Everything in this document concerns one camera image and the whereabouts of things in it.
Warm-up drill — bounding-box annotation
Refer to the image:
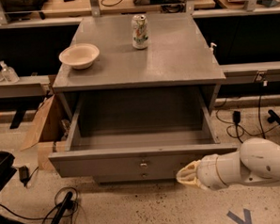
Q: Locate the white bowl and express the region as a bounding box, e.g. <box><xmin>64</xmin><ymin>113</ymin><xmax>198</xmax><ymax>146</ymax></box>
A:
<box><xmin>59</xmin><ymin>43</ymin><xmax>100</xmax><ymax>70</ymax></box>

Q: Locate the grey middle drawer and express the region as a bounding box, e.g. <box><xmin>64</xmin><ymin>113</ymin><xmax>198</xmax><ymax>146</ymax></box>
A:
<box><xmin>94</xmin><ymin>169</ymin><xmax>177</xmax><ymax>183</ymax></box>

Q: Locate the black power adapter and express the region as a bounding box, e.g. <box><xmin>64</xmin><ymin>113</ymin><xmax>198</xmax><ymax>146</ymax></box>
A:
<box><xmin>232</xmin><ymin>111</ymin><xmax>241</xmax><ymax>124</ymax></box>
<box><xmin>19</xmin><ymin>166</ymin><xmax>29</xmax><ymax>186</ymax></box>

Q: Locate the black power adapter right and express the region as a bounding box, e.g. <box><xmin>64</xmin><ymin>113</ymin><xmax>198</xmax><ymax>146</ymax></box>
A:
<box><xmin>232</xmin><ymin>111</ymin><xmax>241</xmax><ymax>124</ymax></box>

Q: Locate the grey top drawer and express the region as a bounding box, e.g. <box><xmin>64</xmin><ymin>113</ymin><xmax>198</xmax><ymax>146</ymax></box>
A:
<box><xmin>49</xmin><ymin>87</ymin><xmax>236</xmax><ymax>177</ymax></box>

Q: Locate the grey drawer cabinet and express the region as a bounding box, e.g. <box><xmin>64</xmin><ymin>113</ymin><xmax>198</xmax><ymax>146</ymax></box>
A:
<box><xmin>53</xmin><ymin>12</ymin><xmax>225</xmax><ymax>109</ymax></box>

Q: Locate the brown cardboard box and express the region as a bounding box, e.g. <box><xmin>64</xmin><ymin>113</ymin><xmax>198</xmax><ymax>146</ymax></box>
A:
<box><xmin>20</xmin><ymin>95</ymin><xmax>66</xmax><ymax>170</ymax></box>

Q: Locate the small white pump bottle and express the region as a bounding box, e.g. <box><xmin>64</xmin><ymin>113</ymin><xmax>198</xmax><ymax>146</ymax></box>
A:
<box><xmin>210</xmin><ymin>42</ymin><xmax>217</xmax><ymax>55</ymax></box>

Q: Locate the white green soda can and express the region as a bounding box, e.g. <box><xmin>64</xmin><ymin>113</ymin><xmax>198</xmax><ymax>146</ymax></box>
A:
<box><xmin>132</xmin><ymin>15</ymin><xmax>148</xmax><ymax>50</ymax></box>

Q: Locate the black power adapter left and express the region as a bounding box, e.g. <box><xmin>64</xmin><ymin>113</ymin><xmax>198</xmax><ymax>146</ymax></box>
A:
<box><xmin>19</xmin><ymin>166</ymin><xmax>29</xmax><ymax>186</ymax></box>

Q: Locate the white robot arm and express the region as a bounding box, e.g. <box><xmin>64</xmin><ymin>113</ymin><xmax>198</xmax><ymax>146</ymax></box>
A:
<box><xmin>177</xmin><ymin>138</ymin><xmax>280</xmax><ymax>191</ymax></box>

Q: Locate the grey drawer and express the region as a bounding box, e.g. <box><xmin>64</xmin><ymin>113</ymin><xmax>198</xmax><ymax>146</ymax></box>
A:
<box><xmin>94</xmin><ymin>169</ymin><xmax>177</xmax><ymax>183</ymax></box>
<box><xmin>49</xmin><ymin>87</ymin><xmax>236</xmax><ymax>177</ymax></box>

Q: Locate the black bin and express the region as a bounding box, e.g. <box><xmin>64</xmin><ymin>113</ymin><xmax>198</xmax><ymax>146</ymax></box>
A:
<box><xmin>0</xmin><ymin>152</ymin><xmax>16</xmax><ymax>191</ymax></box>

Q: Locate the clear sanitizer bottle right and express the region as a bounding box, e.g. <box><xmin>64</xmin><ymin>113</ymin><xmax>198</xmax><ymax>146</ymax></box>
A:
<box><xmin>0</xmin><ymin>61</ymin><xmax>20</xmax><ymax>83</ymax></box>

